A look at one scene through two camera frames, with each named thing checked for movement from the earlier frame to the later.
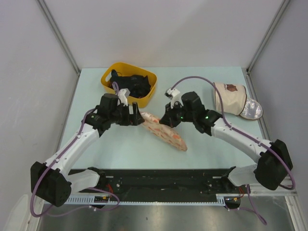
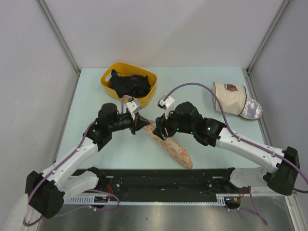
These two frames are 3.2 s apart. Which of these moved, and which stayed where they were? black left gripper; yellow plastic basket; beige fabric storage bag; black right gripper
Moved: black right gripper; black left gripper
Stayed: yellow plastic basket; beige fabric storage bag
